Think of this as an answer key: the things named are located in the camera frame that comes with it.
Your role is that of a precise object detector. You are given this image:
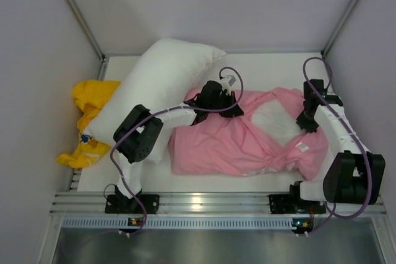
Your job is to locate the pink pillowcase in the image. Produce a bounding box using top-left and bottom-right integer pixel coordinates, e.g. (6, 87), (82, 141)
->
(169, 88), (329, 180)

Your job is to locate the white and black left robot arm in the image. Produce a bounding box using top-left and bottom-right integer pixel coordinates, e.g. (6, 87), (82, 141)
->
(110, 75), (244, 200)

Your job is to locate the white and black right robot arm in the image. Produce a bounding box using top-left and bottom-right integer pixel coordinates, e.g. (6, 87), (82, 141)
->
(290, 79), (385, 205)

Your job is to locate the white pillowcase care label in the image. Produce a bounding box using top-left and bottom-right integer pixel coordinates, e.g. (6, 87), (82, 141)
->
(296, 143), (309, 152)

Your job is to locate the white pillow inside pillowcase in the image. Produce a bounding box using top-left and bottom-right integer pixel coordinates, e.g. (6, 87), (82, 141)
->
(252, 100), (304, 147)

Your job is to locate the bare white pillow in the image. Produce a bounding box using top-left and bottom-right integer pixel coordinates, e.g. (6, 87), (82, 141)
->
(84, 38), (226, 147)

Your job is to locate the yellow cloth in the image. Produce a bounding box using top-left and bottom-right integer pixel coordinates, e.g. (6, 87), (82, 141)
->
(56, 80), (120, 169)

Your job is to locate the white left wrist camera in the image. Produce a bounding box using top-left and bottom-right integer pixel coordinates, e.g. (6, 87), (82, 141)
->
(220, 75), (236, 93)

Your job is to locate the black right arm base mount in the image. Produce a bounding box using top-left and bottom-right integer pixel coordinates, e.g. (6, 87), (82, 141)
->
(269, 194), (303, 215)

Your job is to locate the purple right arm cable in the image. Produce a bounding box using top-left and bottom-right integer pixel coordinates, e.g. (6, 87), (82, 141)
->
(302, 56), (374, 219)

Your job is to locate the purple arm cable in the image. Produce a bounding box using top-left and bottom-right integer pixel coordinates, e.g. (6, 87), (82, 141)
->
(110, 66), (243, 231)
(302, 56), (374, 219)

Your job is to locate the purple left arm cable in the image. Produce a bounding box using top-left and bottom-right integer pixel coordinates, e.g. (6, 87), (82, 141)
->
(110, 66), (243, 231)

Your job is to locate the left aluminium corner post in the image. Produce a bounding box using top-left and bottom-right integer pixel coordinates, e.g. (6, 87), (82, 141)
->
(65, 0), (106, 61)

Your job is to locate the aluminium corner post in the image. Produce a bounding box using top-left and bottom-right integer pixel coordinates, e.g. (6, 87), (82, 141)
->
(65, 0), (106, 61)
(321, 0), (361, 59)

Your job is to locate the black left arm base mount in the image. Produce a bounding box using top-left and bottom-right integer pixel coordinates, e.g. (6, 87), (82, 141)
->
(105, 194), (160, 214)

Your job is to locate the right aluminium corner post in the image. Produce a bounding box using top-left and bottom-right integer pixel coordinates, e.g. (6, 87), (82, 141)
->
(321, 0), (361, 59)

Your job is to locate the aluminium front rail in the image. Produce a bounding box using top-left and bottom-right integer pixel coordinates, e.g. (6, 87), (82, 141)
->
(49, 192), (387, 215)

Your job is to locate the grey slotted cable duct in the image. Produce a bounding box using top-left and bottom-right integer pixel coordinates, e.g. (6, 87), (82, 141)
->
(62, 216), (314, 232)

